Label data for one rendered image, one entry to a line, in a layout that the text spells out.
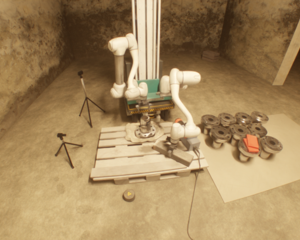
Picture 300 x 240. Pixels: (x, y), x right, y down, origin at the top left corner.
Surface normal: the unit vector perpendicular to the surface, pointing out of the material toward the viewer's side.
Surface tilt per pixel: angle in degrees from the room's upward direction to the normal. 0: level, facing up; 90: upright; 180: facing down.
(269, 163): 0
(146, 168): 0
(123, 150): 0
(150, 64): 90
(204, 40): 90
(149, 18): 90
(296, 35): 90
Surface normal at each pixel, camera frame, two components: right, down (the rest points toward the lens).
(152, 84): 0.23, 0.59
